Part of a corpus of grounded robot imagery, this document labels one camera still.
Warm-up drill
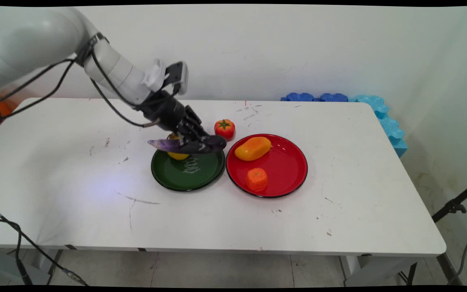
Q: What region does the orange object behind table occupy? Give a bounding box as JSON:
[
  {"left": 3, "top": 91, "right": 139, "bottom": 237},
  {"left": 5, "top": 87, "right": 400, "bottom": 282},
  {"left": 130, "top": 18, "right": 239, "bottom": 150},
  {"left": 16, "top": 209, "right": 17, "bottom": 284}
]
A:
[{"left": 0, "top": 94, "right": 16, "bottom": 117}]

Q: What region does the green plate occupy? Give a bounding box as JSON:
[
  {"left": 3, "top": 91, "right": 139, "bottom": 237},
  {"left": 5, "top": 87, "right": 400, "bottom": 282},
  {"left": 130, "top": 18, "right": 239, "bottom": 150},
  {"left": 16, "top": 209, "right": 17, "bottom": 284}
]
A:
[{"left": 151, "top": 140, "right": 226, "bottom": 192}]

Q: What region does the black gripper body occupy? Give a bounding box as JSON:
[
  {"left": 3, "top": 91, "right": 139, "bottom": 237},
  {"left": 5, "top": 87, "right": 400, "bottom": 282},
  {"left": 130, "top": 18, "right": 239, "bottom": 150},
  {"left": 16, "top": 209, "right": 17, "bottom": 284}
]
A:
[{"left": 138, "top": 92, "right": 187, "bottom": 132}]

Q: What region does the black tripod stand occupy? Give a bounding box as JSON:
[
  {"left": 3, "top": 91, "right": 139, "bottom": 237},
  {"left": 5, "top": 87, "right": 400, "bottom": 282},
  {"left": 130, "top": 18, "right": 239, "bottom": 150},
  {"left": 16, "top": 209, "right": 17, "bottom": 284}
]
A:
[{"left": 432, "top": 178, "right": 467, "bottom": 223}]

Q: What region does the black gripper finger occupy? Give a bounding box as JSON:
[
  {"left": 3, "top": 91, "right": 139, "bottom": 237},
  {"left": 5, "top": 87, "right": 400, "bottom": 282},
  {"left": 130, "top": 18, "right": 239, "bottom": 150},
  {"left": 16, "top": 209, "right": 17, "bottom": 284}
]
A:
[
  {"left": 184, "top": 105, "right": 210, "bottom": 140},
  {"left": 175, "top": 120, "right": 200, "bottom": 148}
]

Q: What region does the black folding table leg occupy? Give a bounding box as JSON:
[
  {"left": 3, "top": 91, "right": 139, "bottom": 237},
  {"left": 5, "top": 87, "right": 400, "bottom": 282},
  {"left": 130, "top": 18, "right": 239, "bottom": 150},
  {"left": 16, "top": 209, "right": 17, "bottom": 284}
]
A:
[
  {"left": 398, "top": 253, "right": 464, "bottom": 286},
  {"left": 46, "top": 249, "right": 64, "bottom": 281}
]

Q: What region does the light blue foam tile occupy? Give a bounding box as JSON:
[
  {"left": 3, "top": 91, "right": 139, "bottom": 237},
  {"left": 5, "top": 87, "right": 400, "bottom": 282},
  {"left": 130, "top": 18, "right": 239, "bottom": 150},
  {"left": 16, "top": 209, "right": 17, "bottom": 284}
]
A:
[{"left": 349, "top": 95, "right": 408, "bottom": 158}]

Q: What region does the small orange toy tangerine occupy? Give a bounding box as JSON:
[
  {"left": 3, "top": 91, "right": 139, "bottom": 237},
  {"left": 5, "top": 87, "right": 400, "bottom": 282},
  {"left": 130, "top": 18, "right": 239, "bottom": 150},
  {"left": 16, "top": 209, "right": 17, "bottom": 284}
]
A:
[{"left": 246, "top": 168, "right": 268, "bottom": 192}]

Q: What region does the orange toy mango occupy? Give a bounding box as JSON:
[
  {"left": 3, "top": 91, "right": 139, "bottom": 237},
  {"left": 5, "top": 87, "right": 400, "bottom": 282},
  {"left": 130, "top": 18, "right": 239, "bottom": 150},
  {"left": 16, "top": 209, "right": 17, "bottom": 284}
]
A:
[{"left": 234, "top": 137, "right": 272, "bottom": 162}]

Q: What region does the dark blue foam tile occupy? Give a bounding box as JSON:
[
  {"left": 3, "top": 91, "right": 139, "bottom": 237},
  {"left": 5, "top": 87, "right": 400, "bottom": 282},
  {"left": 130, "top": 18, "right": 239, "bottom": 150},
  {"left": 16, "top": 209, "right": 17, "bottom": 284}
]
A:
[
  {"left": 281, "top": 92, "right": 315, "bottom": 102},
  {"left": 318, "top": 93, "right": 349, "bottom": 103}
]

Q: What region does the yellow toy pear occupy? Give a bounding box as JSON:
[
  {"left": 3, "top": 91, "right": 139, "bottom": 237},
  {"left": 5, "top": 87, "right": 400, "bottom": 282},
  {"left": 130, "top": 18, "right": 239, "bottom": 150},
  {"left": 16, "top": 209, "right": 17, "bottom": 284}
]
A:
[{"left": 166, "top": 133, "right": 191, "bottom": 161}]

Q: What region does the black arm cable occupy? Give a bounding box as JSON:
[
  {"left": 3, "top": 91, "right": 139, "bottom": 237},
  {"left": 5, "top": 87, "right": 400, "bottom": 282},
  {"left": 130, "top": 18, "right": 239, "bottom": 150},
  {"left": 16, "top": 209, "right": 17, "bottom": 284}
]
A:
[{"left": 0, "top": 34, "right": 162, "bottom": 128}]

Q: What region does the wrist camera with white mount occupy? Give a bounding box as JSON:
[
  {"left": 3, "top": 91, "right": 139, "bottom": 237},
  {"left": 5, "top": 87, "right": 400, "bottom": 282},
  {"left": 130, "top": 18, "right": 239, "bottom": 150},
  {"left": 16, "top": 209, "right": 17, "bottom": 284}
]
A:
[{"left": 142, "top": 58, "right": 189, "bottom": 96}]

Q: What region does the red plate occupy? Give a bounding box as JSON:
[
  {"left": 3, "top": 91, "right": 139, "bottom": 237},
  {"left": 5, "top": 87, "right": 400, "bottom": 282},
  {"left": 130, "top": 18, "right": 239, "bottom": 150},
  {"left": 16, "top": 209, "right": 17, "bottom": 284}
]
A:
[{"left": 226, "top": 134, "right": 308, "bottom": 198}]

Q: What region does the black floor cable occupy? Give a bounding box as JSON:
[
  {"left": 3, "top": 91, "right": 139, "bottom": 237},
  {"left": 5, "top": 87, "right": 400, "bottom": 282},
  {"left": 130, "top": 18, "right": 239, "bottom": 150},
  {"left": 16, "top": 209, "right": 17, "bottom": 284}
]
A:
[{"left": 0, "top": 202, "right": 90, "bottom": 287}]

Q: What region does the red toy tomato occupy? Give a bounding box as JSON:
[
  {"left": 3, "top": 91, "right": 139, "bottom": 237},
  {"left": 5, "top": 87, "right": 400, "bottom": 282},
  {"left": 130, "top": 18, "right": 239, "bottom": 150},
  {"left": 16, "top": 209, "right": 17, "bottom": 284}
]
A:
[{"left": 214, "top": 119, "right": 236, "bottom": 141}]

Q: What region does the purple toy eggplant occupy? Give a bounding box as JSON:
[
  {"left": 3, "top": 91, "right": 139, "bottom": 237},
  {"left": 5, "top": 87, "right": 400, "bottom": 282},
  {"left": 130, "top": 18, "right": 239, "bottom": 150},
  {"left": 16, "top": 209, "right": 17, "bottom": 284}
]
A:
[{"left": 148, "top": 135, "right": 227, "bottom": 154}]

